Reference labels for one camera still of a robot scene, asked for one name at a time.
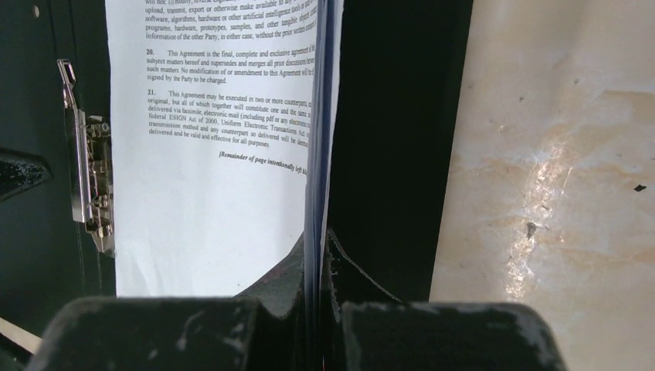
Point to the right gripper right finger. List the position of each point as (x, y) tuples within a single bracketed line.
[(367, 328)]

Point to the grey black file folder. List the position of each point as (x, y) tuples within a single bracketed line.
[(401, 72)]

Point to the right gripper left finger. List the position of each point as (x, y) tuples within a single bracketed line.
[(259, 329)]

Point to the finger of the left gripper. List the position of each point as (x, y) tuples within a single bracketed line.
[(21, 171)]

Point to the white printed paper stack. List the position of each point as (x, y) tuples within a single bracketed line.
[(222, 116)]

